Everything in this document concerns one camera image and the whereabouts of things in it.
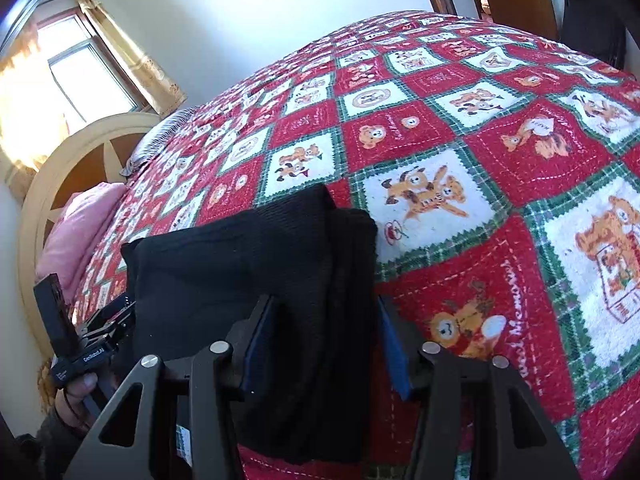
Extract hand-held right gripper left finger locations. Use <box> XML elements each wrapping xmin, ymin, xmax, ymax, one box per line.
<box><xmin>62</xmin><ymin>294</ymin><xmax>281</xmax><ymax>480</ymax></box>

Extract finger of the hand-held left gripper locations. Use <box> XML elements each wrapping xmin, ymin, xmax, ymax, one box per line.
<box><xmin>75</xmin><ymin>295</ymin><xmax>137</xmax><ymax>341</ymax></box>

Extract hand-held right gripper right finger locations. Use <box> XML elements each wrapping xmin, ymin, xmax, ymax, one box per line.
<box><xmin>377</xmin><ymin>294</ymin><xmax>583</xmax><ymax>480</ymax></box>

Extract black pants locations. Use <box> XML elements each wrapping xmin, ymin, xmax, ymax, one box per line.
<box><xmin>120</xmin><ymin>183</ymin><xmax>379</xmax><ymax>466</ymax></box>

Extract person's left forearm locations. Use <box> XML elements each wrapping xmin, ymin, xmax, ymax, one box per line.
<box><xmin>27</xmin><ymin>400</ymin><xmax>98</xmax><ymax>480</ymax></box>

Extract person's left hand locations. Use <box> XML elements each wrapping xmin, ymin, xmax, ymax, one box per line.
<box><xmin>62</xmin><ymin>373</ymin><xmax>104</xmax><ymax>436</ymax></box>

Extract pink folded blanket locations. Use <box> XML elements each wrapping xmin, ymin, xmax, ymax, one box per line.
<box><xmin>35</xmin><ymin>181</ymin><xmax>129</xmax><ymax>307</ymax></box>

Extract cream wooden headboard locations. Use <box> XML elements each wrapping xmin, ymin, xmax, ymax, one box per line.
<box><xmin>17</xmin><ymin>112</ymin><xmax>164</xmax><ymax>357</ymax></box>

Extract grey striped pillow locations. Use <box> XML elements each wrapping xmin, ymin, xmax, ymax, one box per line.
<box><xmin>120</xmin><ymin>105</ymin><xmax>201</xmax><ymax>177</ymax></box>

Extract yellow patterned curtain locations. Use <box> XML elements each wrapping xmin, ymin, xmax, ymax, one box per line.
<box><xmin>0</xmin><ymin>24</ymin><xmax>72</xmax><ymax>202</ymax></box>
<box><xmin>74</xmin><ymin>0</ymin><xmax>187</xmax><ymax>116</ymax></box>

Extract red printed bear blanket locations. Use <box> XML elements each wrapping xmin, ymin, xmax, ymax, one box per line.
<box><xmin>70</xmin><ymin>10</ymin><xmax>640</xmax><ymax>480</ymax></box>

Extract window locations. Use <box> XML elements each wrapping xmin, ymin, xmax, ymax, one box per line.
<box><xmin>35</xmin><ymin>12</ymin><xmax>144</xmax><ymax>127</ymax></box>

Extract black bag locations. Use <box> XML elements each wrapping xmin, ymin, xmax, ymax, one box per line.
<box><xmin>559</xmin><ymin>0</ymin><xmax>629</xmax><ymax>69</ymax></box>

